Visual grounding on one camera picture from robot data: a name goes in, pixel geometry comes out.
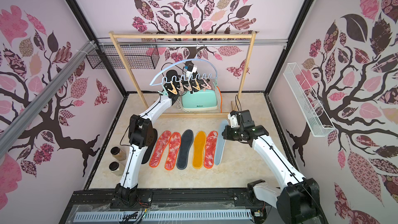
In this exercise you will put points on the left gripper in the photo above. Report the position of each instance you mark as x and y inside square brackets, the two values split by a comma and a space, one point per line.
[192, 85]

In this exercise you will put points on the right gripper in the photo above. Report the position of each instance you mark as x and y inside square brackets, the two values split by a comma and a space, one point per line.
[232, 132]

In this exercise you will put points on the light blue clip hanger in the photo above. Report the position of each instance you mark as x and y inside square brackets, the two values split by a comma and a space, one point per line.
[180, 74]

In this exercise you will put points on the light blue insole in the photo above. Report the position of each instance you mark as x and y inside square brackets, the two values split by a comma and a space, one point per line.
[220, 143]

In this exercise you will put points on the yellow insole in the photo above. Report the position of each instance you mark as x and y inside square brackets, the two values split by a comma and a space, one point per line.
[198, 149]

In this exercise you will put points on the dark grey insole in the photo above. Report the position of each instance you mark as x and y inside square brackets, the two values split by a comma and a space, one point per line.
[186, 143]

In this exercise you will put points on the red patterned insole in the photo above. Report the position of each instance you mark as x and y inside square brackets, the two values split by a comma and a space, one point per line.
[159, 149]
[174, 146]

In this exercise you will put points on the black insole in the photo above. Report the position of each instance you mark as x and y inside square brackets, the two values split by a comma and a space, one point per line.
[150, 148]

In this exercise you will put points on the orange edged insole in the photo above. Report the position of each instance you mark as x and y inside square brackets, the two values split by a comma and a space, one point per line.
[221, 99]

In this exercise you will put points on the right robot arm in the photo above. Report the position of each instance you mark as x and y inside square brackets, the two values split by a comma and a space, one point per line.
[297, 198]

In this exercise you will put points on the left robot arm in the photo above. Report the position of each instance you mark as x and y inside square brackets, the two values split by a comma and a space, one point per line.
[141, 135]

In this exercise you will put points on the mint green toaster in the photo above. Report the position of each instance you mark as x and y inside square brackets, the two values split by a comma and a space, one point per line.
[199, 101]

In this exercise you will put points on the wooden clothes rack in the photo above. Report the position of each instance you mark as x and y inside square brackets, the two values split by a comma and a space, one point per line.
[114, 37]

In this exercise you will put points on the glass jar dark lid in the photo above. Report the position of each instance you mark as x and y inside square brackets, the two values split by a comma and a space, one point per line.
[118, 153]

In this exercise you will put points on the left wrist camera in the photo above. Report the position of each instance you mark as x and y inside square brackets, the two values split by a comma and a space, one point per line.
[190, 68]

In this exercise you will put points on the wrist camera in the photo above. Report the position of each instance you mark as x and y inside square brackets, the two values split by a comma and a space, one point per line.
[234, 118]
[190, 68]

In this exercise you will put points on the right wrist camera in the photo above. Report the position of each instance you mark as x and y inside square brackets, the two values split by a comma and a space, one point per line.
[234, 118]

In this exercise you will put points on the white wire shelf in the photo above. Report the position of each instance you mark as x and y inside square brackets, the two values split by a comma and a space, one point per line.
[301, 83]

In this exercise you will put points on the white slotted cable duct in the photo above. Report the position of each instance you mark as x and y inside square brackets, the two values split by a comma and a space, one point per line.
[117, 217]

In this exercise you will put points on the grey aluminium rail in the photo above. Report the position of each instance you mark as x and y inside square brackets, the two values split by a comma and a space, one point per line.
[17, 127]

